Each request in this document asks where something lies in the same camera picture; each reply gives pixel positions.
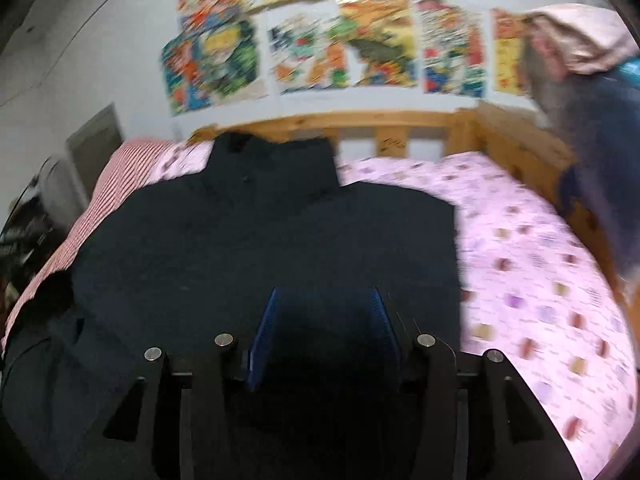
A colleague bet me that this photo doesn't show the black large coat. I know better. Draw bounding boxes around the black large coat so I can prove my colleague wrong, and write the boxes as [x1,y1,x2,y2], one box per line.
[1,131,461,479]

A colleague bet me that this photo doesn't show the dark blue bagged clothes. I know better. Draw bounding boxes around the dark blue bagged clothes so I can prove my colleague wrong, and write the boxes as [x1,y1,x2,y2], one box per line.
[522,44,639,282]

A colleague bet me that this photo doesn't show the pink apple-print quilt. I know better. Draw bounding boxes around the pink apple-print quilt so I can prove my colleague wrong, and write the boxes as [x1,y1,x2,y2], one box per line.
[150,138,637,479]

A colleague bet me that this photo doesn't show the red checked bed sheet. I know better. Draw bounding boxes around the red checked bed sheet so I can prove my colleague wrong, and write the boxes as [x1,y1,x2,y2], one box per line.
[1,139,171,350]

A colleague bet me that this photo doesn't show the standing fan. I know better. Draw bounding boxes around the standing fan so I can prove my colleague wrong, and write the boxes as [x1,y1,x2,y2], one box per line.
[34,156,85,234]

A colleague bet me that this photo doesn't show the orange-haired girl drawing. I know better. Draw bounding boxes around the orange-haired girl drawing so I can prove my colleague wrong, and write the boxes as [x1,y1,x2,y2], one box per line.
[160,35,212,116]

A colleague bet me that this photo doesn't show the city and waves drawing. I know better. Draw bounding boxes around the city and waves drawing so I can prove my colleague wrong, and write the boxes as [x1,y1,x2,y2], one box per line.
[418,0,487,99]

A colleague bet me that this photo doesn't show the blonde boy drawing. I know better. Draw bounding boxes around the blonde boy drawing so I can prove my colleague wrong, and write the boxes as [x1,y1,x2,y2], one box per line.
[198,18,267,106]

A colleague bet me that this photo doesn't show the fruit and cup drawing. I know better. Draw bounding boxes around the fruit and cup drawing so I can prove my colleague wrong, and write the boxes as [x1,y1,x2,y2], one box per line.
[268,12,350,94]

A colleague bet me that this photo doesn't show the landscape hill drawing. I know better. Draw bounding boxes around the landscape hill drawing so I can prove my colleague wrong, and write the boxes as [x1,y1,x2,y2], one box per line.
[338,0,418,88]

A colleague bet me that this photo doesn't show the yellow bear drawing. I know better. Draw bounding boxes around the yellow bear drawing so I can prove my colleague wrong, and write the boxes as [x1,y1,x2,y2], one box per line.
[491,9,526,96]

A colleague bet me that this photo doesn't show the mermaid drawing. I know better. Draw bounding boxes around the mermaid drawing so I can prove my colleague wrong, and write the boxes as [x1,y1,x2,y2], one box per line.
[177,0,242,34]

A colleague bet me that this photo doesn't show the pink crumpled cloth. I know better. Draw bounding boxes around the pink crumpled cloth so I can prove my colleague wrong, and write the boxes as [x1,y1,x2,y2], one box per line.
[524,3,639,80]

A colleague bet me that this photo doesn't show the wooden bed frame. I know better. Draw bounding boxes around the wooden bed frame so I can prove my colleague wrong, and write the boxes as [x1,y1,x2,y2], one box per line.
[188,101,640,321]

